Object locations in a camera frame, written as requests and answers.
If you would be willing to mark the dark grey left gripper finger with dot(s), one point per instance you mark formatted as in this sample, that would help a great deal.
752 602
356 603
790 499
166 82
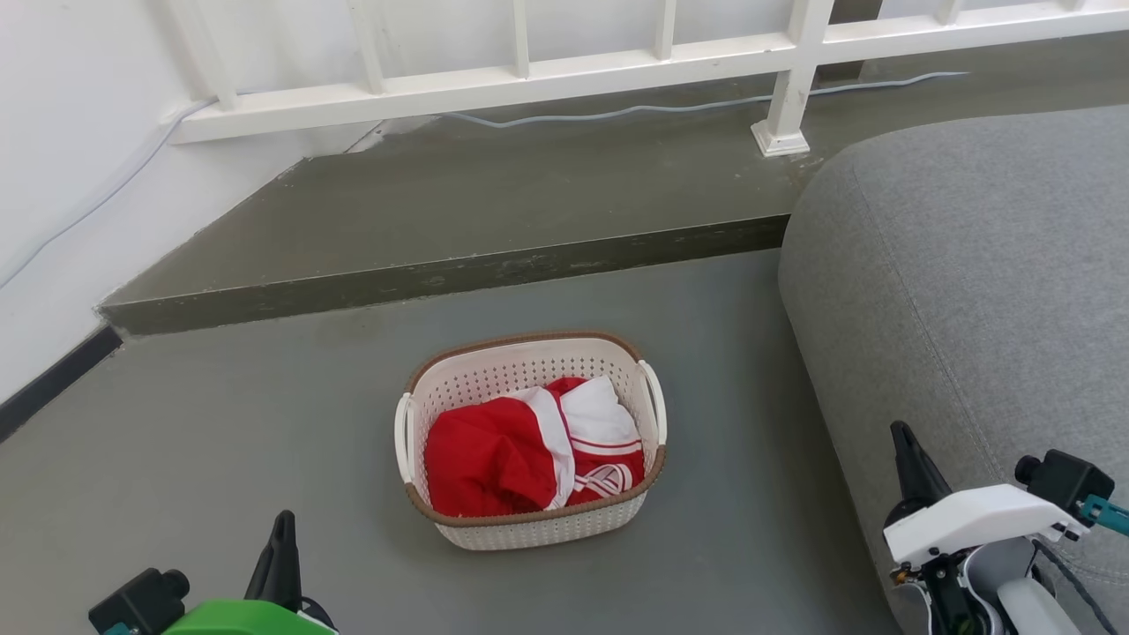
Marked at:
278 564

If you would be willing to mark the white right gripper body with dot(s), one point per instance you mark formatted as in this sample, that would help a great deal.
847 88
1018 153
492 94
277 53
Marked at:
970 520

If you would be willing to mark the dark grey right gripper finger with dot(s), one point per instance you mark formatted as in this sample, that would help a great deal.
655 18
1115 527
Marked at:
917 472

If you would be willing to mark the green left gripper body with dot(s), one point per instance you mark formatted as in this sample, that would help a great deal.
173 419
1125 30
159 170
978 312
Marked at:
247 619

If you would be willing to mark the cream perforated laundry basket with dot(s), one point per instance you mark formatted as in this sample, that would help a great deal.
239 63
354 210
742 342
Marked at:
529 534

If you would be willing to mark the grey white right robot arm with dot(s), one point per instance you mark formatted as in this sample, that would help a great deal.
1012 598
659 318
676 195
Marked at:
1014 600

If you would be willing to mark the grey fabric sofa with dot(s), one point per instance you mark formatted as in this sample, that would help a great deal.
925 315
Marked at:
961 256

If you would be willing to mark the red and white garment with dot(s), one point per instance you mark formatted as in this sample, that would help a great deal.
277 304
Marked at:
489 463

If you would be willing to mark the black baseboard strip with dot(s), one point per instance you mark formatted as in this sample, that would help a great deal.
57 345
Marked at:
53 379

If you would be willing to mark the white wooden railing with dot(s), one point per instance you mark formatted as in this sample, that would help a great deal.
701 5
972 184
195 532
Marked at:
485 84

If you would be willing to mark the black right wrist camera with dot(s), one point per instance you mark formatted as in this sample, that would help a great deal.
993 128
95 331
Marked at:
1067 481

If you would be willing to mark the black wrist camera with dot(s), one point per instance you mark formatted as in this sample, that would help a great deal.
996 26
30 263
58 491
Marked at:
137 604
1067 481

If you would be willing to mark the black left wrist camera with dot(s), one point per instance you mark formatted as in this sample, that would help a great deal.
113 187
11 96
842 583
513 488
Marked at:
137 604

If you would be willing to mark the teal right camera plug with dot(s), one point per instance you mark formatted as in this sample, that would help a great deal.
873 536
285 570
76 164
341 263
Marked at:
1107 514

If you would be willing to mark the dark brown post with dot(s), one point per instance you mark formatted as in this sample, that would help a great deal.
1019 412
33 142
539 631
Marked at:
856 9

